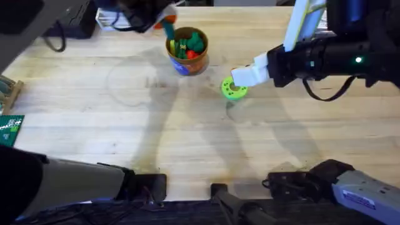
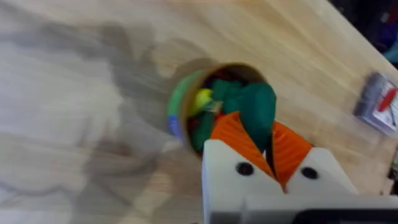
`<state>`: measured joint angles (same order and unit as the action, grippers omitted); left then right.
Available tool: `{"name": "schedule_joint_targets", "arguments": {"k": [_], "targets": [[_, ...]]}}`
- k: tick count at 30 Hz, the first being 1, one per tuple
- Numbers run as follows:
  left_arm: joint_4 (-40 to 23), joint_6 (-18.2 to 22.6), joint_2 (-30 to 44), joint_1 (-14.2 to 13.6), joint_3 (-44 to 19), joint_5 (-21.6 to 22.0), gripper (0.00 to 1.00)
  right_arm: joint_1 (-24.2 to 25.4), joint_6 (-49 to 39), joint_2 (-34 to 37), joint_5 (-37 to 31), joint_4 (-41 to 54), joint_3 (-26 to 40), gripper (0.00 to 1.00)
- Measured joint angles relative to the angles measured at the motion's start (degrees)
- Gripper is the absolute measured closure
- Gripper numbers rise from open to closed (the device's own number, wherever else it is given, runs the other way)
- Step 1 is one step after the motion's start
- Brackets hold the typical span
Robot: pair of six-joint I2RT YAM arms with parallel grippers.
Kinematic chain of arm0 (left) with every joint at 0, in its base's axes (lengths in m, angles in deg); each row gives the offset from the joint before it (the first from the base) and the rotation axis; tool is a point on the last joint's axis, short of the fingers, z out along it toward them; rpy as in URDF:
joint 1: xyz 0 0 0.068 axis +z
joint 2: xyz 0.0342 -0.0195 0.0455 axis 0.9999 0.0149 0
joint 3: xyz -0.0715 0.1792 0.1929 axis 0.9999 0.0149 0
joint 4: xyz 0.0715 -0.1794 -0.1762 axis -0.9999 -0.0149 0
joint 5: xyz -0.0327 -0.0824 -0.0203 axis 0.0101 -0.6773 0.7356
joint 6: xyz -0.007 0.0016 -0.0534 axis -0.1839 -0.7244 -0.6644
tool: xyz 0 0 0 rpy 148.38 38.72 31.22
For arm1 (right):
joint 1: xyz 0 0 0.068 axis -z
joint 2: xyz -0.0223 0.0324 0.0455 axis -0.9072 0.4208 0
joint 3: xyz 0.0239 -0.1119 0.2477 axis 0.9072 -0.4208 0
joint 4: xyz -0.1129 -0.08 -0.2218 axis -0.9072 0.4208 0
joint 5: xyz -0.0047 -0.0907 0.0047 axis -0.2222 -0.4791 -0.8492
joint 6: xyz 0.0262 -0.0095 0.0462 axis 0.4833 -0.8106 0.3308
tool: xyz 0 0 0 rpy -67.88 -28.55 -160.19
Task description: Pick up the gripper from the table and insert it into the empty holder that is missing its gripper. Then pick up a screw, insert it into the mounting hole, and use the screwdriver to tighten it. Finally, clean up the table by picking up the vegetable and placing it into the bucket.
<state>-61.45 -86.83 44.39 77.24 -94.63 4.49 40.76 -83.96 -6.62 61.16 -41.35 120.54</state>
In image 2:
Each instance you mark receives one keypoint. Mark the white orange left gripper right finger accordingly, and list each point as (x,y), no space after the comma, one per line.
(306,169)

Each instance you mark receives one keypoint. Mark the white orange left gripper left finger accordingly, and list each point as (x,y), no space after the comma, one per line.
(227,168)

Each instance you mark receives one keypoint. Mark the green toy vegetable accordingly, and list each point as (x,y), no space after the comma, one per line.
(257,113)

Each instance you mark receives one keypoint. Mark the round tub with toys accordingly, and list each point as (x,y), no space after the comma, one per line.
(199,102)

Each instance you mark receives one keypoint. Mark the grey box with red label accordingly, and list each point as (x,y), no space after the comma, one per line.
(377,102)

